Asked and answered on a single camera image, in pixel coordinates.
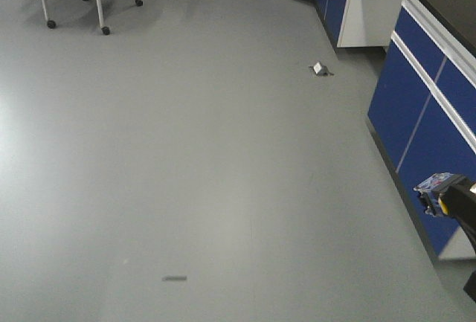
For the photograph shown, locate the yellow mushroom push button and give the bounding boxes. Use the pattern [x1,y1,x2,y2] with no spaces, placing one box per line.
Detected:
[413,173,467,216]

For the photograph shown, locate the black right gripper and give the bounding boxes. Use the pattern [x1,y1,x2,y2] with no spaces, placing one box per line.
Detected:
[438,175,476,302]

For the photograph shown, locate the blue lab cabinets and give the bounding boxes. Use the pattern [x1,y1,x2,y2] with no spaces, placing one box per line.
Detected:
[2,0,476,256]

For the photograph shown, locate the floor socket box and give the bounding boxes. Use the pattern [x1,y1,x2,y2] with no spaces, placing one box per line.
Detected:
[309,62,334,77]

